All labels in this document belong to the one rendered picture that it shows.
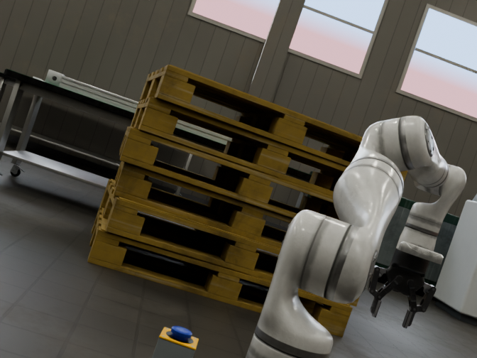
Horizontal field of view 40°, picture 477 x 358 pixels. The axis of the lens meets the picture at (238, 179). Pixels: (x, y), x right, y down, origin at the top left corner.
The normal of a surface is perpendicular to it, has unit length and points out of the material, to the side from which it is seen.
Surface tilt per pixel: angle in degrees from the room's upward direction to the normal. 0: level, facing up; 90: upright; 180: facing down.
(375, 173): 30
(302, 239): 75
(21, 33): 90
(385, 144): 98
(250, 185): 90
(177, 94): 90
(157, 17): 90
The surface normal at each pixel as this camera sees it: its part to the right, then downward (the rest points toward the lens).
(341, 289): -0.35, 0.47
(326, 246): -0.14, -0.37
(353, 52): 0.11, 0.06
